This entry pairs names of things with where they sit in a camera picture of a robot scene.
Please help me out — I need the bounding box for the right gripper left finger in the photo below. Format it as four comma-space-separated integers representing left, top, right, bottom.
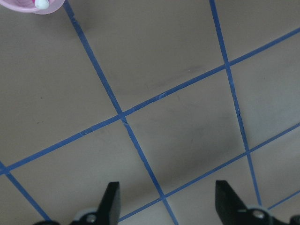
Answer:
32, 181, 120, 225

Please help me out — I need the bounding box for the pink marker pen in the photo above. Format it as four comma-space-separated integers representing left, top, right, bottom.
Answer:
33, 0, 50, 10

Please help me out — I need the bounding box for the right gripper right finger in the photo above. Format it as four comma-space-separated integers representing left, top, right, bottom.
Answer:
215, 180, 285, 225

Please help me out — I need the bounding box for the pink mesh cup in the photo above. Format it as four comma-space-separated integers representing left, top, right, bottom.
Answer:
0, 0, 65, 15

